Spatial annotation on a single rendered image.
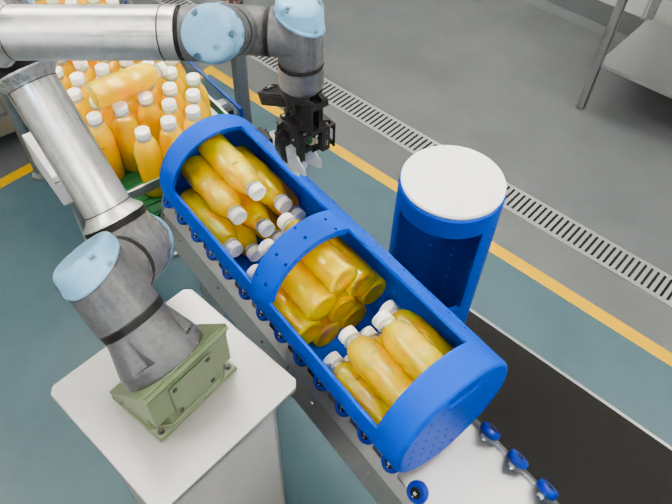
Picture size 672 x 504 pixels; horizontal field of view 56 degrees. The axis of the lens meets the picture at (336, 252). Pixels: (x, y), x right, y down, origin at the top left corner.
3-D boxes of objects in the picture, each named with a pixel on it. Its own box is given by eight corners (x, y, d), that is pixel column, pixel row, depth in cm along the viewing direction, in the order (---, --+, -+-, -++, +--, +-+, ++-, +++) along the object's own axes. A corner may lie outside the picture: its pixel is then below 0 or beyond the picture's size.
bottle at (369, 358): (401, 432, 117) (335, 356, 127) (429, 410, 120) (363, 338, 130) (406, 413, 112) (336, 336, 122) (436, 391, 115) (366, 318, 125)
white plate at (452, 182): (394, 145, 175) (394, 149, 176) (409, 219, 157) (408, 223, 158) (493, 142, 177) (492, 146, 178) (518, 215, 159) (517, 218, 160)
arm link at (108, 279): (85, 349, 100) (28, 282, 97) (118, 311, 113) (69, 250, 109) (144, 315, 97) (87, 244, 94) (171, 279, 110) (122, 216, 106)
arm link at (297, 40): (273, -16, 98) (328, -12, 97) (276, 48, 106) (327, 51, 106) (265, 11, 93) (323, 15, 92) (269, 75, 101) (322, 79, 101)
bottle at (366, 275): (375, 265, 132) (317, 210, 142) (348, 286, 131) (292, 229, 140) (378, 283, 138) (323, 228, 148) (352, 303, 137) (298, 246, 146)
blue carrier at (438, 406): (389, 494, 123) (407, 431, 101) (168, 225, 166) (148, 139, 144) (490, 412, 135) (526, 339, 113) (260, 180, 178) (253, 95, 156)
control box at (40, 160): (64, 206, 162) (51, 177, 154) (34, 163, 172) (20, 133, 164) (101, 189, 166) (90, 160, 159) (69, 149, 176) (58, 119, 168)
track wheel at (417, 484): (429, 495, 119) (434, 492, 121) (413, 476, 121) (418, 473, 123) (416, 510, 121) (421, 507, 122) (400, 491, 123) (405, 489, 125)
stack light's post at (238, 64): (258, 263, 280) (233, 39, 195) (253, 257, 282) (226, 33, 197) (265, 259, 281) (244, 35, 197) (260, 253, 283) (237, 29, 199)
